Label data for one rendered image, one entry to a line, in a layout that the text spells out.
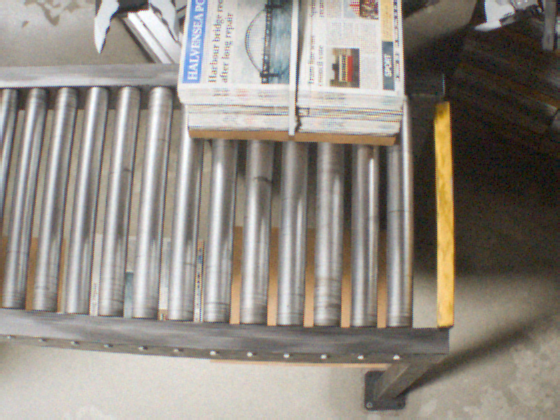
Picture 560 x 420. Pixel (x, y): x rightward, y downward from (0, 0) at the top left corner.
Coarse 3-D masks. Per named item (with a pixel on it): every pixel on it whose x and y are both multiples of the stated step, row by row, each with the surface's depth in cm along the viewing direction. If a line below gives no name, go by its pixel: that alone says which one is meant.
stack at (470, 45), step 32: (480, 0) 190; (480, 32) 202; (480, 64) 217; (512, 64) 209; (544, 64) 203; (448, 96) 241; (480, 96) 234; (512, 96) 226; (480, 128) 249; (544, 128) 233; (544, 160) 253
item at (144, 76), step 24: (0, 72) 177; (24, 72) 177; (48, 72) 177; (72, 72) 177; (96, 72) 176; (120, 72) 176; (144, 72) 176; (168, 72) 176; (408, 72) 176; (24, 96) 180; (144, 96) 180; (432, 96) 175
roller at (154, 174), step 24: (168, 96) 175; (168, 120) 174; (168, 144) 173; (144, 168) 171; (144, 192) 169; (144, 216) 168; (144, 240) 166; (144, 264) 165; (144, 288) 163; (144, 312) 162
